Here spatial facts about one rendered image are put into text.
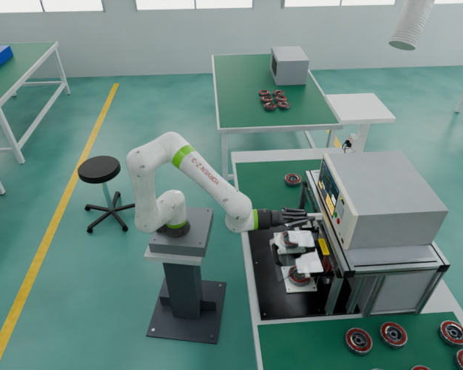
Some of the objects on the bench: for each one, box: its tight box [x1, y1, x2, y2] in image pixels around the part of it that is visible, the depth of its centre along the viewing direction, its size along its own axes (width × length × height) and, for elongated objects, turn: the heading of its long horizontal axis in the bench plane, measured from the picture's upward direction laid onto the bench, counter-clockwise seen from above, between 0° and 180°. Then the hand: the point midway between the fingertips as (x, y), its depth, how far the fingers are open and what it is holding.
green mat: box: [235, 159, 322, 213], centre depth 242 cm, size 94×61×1 cm, turn 94°
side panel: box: [362, 272, 446, 318], centre depth 157 cm, size 28×3×32 cm, turn 94°
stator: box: [345, 327, 373, 355], centre depth 155 cm, size 11×11×4 cm
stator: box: [379, 322, 407, 349], centre depth 157 cm, size 11×11×4 cm
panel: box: [348, 276, 379, 313], centre depth 181 cm, size 1×66×30 cm, turn 4°
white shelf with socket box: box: [324, 93, 395, 153], centre depth 249 cm, size 35×37×46 cm
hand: (314, 216), depth 157 cm, fingers closed
